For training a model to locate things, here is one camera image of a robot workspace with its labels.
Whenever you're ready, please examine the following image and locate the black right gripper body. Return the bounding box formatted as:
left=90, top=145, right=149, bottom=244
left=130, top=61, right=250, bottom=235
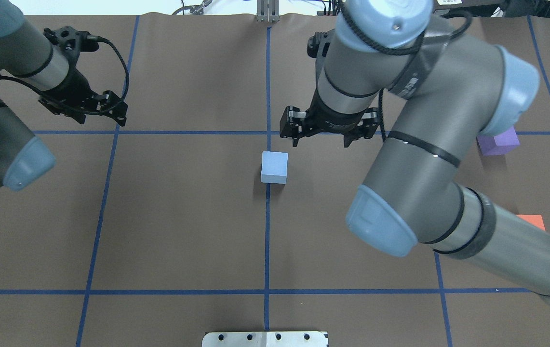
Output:
left=304, top=104, right=366, bottom=133

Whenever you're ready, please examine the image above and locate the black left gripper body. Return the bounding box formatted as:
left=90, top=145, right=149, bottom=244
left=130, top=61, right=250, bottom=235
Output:
left=39, top=72, right=99, bottom=116

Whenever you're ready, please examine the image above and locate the light blue foam block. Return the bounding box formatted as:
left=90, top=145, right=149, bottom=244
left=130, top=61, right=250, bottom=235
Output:
left=261, top=151, right=289, bottom=184

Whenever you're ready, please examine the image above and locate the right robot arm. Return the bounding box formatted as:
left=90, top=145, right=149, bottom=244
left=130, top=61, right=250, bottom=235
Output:
left=280, top=0, right=550, bottom=306

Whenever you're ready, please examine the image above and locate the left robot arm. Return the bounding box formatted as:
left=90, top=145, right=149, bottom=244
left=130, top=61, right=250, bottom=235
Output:
left=0, top=0, right=129, bottom=191

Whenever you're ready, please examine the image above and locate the purple foam block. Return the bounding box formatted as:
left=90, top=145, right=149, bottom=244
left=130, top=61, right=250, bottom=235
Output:
left=477, top=127, right=520, bottom=156

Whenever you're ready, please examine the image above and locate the orange foam block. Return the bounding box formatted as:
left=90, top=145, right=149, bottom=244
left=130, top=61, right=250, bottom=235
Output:
left=516, top=214, right=546, bottom=231

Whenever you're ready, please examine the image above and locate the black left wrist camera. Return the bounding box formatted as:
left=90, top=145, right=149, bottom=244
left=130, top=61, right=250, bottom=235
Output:
left=43, top=26, right=99, bottom=66

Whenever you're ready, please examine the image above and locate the aluminium frame post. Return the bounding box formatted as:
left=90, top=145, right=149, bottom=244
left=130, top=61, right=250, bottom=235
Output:
left=255, top=0, right=281, bottom=23

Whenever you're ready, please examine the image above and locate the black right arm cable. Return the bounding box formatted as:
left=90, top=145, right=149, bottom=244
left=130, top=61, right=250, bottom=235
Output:
left=340, top=5, right=473, bottom=143

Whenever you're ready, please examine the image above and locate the white camera pedestal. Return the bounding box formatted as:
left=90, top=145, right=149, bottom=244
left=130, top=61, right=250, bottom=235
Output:
left=201, top=330, right=329, bottom=347

